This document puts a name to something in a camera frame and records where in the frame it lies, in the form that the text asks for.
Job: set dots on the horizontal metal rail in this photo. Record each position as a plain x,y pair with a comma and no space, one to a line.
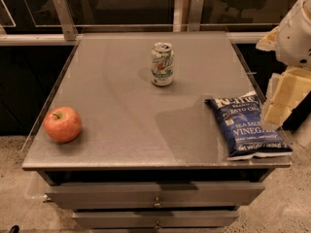
59,40

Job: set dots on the blue kettle chips bag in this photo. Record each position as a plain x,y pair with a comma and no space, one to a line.
238,119

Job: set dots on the grey drawer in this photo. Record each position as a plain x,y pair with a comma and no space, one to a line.
83,196
156,219

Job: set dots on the left metal bracket post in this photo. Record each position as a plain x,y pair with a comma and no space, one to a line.
66,22

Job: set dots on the green white soda can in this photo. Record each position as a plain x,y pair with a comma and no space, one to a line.
162,64

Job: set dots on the grey drawer cabinet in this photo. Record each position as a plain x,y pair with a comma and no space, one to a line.
137,132

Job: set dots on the top grey drawer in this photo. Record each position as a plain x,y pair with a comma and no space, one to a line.
83,196

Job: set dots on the middle grey drawer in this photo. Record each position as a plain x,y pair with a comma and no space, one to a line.
156,219

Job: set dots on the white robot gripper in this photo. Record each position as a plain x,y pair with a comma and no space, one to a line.
295,39

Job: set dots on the red apple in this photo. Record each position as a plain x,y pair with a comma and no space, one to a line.
63,124

